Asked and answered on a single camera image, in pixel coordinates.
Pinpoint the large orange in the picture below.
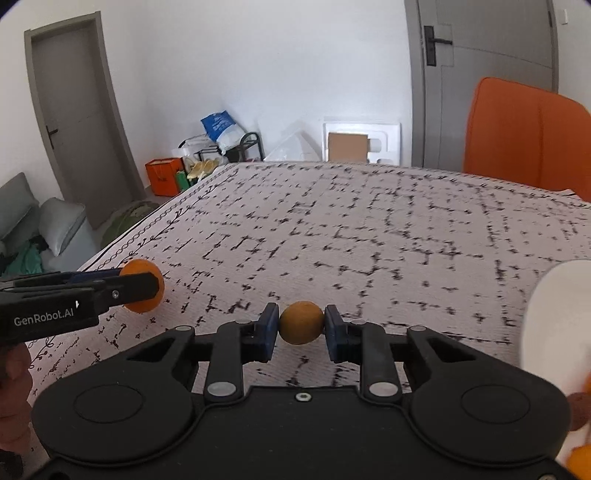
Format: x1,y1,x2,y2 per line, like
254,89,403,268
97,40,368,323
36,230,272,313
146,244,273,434
119,259,165,314
566,444,591,480

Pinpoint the brown kiwi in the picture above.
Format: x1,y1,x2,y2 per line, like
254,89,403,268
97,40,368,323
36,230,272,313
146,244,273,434
279,301,325,346

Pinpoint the peeled pomelo piece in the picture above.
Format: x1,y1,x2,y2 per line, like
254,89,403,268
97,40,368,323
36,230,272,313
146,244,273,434
567,392,591,431

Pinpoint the large orange top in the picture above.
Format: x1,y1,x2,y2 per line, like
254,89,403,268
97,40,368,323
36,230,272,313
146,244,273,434
566,444,591,480

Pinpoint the person left hand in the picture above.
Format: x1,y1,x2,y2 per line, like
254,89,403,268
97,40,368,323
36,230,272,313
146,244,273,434
0,344,33,454

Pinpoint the grey sofa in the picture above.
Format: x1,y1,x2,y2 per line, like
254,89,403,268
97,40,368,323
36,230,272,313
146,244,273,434
1,173,98,278

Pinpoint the white black patterned tablecloth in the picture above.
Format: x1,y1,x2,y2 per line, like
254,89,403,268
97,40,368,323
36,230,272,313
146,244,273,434
29,163,590,392

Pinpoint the orange box on floor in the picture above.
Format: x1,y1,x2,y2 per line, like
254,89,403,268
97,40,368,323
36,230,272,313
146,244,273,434
145,158,184,197

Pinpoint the black metal rack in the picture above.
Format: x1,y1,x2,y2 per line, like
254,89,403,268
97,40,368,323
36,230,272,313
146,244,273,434
177,132,264,165

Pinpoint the white plate with Sweet print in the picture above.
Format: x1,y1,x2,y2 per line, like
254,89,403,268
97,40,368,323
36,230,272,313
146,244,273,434
520,260,590,467

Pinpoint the grey door on left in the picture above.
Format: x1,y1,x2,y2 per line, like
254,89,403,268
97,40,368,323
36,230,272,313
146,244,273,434
24,12,145,228

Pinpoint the white foam packaging with cardboard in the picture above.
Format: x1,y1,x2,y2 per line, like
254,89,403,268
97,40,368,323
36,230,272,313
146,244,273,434
322,121,402,166

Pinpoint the blue white bag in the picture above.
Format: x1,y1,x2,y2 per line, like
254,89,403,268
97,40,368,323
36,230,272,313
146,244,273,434
200,110,246,154

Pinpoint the white plastic bag on floor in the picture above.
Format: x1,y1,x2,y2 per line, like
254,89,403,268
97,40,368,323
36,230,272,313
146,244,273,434
263,122,322,162

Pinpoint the orange chair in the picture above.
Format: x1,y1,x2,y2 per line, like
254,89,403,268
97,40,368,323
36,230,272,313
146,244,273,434
463,77,590,201

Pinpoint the grey door with black handle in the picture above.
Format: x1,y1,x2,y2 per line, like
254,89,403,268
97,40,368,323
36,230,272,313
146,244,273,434
403,0,560,173

